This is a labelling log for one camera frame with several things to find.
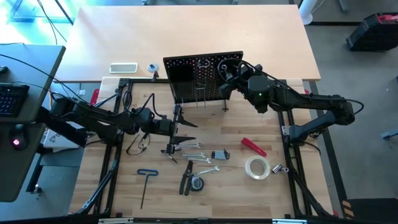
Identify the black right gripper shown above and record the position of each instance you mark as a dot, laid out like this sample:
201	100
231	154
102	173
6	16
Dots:
237	82

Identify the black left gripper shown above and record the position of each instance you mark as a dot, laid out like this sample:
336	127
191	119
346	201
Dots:
164	127

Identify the grey black hand tool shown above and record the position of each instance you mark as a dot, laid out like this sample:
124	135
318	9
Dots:
219	154

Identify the black tape measure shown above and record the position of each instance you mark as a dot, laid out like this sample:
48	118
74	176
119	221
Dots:
197	184

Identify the black perforated metal pegboard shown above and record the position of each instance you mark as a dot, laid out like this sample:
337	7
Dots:
186	60

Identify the red utility knife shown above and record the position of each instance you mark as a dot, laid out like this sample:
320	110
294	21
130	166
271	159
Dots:
253	147

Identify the large chrome socket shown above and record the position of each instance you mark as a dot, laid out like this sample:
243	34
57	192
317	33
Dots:
277	169

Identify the small chrome socket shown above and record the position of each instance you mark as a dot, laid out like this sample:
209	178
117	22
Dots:
285	170

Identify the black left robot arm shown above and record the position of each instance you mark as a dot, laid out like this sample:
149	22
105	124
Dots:
102	116

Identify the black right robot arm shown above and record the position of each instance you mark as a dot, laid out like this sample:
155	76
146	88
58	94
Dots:
311	101

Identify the tall black pegboard bin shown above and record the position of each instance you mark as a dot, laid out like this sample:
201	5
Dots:
182	81

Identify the tan laminate table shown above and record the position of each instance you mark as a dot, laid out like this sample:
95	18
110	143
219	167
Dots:
186	31

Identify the white tape roll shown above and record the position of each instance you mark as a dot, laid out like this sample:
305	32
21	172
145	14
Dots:
247	169

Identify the white rectangular tray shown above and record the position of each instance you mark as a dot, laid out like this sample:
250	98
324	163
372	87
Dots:
123	68

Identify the white cylindrical stand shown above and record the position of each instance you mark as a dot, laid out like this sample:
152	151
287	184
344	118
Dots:
309	14

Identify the black desk support beam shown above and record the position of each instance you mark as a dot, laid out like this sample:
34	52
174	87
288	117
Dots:
62	132

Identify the white cardboard box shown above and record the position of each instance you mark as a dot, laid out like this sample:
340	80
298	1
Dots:
54	143

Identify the black tool case red lid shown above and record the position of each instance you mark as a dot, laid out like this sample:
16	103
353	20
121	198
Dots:
373	34

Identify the grey side desk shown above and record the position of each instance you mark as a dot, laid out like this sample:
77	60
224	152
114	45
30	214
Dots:
37	161

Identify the black computer mouse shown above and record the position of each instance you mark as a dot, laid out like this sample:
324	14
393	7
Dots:
19	137

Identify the black keyboard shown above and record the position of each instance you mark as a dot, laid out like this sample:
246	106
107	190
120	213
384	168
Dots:
12	99

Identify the black mat hazard stripes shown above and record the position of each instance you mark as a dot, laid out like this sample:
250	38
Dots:
373	208

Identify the black aluminium table frame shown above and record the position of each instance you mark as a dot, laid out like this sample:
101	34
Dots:
146	81

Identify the silver metal bracket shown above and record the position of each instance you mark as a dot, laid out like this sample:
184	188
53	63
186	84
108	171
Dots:
116	220
289	221

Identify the grey metal cart frame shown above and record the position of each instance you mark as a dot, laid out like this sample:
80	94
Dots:
390	133

